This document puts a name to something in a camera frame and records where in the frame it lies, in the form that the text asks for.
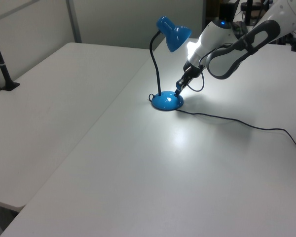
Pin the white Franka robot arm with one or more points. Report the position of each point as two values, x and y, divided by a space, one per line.
224 61

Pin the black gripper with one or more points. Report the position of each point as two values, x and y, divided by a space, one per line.
193 71

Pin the black camera stand pole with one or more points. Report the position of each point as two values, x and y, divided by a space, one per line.
1 65

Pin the black monitor stand pole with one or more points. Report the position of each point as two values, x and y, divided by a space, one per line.
247 12

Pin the blue gooseneck desk lamp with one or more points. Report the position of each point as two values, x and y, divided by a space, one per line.
173 37

